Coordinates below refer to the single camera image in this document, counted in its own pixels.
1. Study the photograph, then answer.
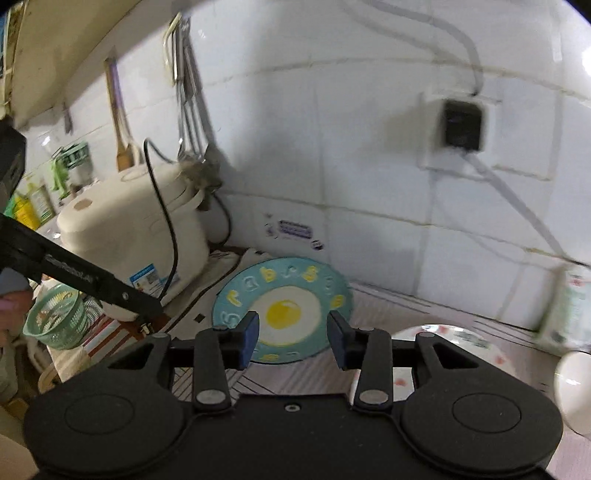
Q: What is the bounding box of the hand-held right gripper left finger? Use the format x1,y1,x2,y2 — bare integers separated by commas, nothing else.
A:
107,310,260,413

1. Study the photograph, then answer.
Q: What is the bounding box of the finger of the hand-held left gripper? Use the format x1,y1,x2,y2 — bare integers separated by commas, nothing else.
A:
102,276,166,327

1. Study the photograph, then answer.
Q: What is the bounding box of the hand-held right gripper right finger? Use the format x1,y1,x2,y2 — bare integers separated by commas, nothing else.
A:
327,310,483,413

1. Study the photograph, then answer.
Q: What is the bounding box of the blue egg-print plate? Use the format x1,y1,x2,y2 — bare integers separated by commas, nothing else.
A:
211,257,353,364

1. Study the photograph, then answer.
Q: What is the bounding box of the white pink-rimmed plate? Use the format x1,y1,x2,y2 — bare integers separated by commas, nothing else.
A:
348,323,519,403

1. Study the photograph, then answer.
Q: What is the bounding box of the white ribbed bowl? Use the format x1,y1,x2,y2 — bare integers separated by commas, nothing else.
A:
553,350,591,435

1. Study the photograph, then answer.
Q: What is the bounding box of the person's left hand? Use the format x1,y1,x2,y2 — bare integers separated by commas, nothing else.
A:
0,294,32,333

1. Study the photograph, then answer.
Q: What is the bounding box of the red striped cloth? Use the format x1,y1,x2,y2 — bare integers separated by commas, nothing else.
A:
79,318,141,367

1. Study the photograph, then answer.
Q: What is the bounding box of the green plastic basket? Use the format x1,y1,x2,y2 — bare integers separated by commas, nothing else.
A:
23,283,87,350

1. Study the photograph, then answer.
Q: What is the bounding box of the green labelled packet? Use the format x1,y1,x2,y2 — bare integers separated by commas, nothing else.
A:
8,181,57,232

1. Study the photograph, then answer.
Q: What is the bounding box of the grey striped tablecloth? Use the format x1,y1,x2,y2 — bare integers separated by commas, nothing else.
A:
159,247,591,404

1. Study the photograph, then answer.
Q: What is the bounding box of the cream rice cooker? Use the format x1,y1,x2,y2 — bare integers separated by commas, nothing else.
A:
55,161,211,321

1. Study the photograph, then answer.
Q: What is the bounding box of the green-capped jar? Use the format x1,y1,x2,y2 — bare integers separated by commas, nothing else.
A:
52,142,94,191

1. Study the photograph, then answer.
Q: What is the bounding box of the wooden spatula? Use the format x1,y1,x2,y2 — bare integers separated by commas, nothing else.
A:
105,58,136,172

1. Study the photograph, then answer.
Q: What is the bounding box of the white salt bag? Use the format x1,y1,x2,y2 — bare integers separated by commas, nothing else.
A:
534,264,591,357

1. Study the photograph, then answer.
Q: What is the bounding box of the cream hanging utensil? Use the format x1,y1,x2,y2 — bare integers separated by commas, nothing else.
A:
161,13,184,85

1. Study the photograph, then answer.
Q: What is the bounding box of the black power adapter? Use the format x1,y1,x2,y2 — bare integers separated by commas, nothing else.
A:
441,99,486,151

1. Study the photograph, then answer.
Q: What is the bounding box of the black rice cooker cable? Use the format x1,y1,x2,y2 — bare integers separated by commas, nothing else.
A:
143,137,181,301

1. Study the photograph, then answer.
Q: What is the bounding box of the small wall label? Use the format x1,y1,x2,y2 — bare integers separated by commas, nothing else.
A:
262,216,327,253

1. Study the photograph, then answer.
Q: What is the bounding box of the wooden wall cabinet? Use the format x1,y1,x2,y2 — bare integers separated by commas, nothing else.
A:
0,0,188,126

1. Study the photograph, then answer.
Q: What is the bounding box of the white wall socket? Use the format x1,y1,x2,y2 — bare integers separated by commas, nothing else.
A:
418,90,502,179

